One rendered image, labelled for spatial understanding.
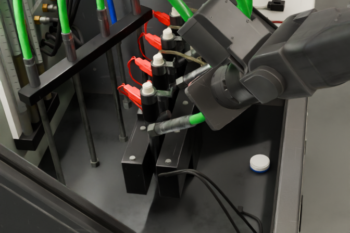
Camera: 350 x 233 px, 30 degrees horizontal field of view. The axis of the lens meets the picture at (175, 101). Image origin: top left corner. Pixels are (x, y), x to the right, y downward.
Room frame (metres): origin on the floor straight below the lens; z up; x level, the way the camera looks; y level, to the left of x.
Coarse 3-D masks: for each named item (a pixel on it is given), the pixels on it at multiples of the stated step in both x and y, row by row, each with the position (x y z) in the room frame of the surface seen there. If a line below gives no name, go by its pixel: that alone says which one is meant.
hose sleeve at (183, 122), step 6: (192, 114) 0.71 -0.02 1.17; (168, 120) 0.73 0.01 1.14; (174, 120) 0.72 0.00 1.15; (180, 120) 0.71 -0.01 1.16; (186, 120) 0.70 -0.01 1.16; (156, 126) 0.73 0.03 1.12; (162, 126) 0.72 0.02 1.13; (168, 126) 0.72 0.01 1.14; (174, 126) 0.71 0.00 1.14; (180, 126) 0.70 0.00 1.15; (186, 126) 0.70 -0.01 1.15; (192, 126) 0.69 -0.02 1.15; (156, 132) 0.73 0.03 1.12; (162, 132) 0.72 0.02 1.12; (168, 132) 0.72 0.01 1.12
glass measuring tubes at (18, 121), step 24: (0, 0) 0.96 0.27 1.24; (24, 0) 1.03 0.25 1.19; (0, 24) 0.93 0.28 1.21; (0, 48) 0.93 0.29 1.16; (0, 72) 0.93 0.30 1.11; (24, 72) 0.97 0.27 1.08; (0, 96) 0.93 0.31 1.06; (48, 96) 1.03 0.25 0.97; (24, 120) 0.93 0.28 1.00; (24, 144) 0.92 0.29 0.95
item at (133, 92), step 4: (128, 84) 0.90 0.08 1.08; (124, 88) 0.90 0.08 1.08; (128, 88) 0.89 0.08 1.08; (132, 88) 0.89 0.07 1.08; (136, 88) 0.89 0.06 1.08; (128, 92) 0.88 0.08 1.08; (132, 92) 0.88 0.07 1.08; (136, 92) 0.87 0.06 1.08; (132, 96) 0.87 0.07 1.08; (136, 96) 0.87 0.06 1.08; (136, 100) 0.87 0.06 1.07; (140, 100) 0.86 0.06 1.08; (140, 104) 0.86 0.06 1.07
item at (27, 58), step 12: (168, 0) 0.71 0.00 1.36; (180, 0) 0.70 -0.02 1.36; (180, 12) 0.69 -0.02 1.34; (192, 12) 0.70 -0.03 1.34; (24, 24) 0.90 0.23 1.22; (24, 36) 0.89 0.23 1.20; (24, 48) 0.89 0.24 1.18; (24, 60) 0.89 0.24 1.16; (192, 120) 0.69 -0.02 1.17; (204, 120) 0.68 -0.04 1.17
